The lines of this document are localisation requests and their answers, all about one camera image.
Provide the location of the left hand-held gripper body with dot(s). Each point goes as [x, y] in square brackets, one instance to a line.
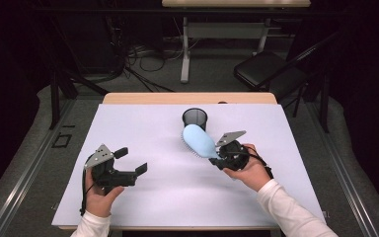
[112, 177]

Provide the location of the light blue hairbrush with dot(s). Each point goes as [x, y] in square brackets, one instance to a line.
[199, 141]

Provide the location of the aluminium floor rail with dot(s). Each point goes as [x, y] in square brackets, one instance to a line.
[345, 184]
[23, 177]

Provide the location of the light wooden table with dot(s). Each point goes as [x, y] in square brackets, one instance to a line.
[184, 98]

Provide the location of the black folding chair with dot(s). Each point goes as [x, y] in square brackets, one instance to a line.
[263, 67]

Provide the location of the person's left hand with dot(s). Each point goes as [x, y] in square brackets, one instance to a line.
[99, 202]

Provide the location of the black metal stand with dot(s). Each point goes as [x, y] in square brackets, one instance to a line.
[55, 98]

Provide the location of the person's right hand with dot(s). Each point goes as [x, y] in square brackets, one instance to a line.
[251, 174]

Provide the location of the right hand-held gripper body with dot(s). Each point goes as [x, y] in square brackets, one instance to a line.
[233, 156]

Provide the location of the black mesh pen cup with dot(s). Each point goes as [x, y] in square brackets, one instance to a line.
[195, 117]

